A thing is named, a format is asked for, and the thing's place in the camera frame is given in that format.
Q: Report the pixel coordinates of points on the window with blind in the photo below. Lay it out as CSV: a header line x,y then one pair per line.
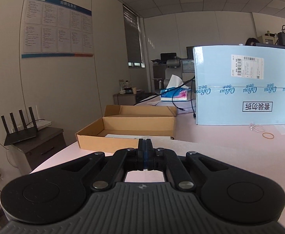
x,y
132,36

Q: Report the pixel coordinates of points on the beige box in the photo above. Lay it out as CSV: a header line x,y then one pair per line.
x,y
267,39

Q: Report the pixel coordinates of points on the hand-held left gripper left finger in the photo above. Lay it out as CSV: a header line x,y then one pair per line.
x,y
141,151

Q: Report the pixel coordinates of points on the lit computer screen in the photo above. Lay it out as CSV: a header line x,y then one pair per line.
x,y
188,66

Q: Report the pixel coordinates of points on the blue tissue box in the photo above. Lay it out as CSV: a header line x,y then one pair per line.
x,y
174,95

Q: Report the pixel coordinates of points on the black monitor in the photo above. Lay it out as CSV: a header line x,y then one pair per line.
x,y
168,56
189,52

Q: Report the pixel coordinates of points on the white modem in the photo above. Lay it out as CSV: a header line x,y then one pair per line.
x,y
43,124

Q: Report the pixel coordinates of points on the tan rubber band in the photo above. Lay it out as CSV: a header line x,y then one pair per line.
x,y
263,135

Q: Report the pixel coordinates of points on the brown cardboard box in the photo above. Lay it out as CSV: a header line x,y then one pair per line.
x,y
122,123

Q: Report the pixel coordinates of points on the small kettle set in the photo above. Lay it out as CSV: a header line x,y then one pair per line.
x,y
127,87

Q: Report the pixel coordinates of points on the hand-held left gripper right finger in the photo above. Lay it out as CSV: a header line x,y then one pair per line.
x,y
148,151

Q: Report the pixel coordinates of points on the labelled light blue carton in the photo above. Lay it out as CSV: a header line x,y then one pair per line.
x,y
230,102

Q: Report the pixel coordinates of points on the grey office chair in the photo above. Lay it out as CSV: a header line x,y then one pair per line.
x,y
171,70

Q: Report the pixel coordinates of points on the wall poster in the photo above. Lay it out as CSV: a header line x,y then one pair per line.
x,y
57,26

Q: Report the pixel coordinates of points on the black power adapter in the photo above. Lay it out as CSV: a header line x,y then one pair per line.
x,y
282,37

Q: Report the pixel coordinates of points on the brown side table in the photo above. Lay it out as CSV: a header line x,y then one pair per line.
x,y
125,99

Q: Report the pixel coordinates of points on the black router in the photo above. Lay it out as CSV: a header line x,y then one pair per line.
x,y
20,136

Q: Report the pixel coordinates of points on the dark wood cabinet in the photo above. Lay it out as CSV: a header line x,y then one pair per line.
x,y
44,146

